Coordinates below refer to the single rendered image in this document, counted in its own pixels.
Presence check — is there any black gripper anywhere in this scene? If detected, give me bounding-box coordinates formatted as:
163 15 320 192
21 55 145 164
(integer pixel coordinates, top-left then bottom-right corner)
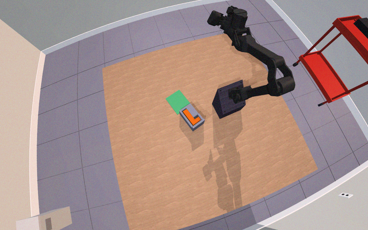
207 10 231 34

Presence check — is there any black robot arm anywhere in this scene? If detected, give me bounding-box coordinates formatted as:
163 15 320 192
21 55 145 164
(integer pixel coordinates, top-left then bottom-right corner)
224 6 295 104

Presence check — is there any orange block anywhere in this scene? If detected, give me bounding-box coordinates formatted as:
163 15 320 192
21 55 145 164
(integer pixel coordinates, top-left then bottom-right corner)
183 109 201 126

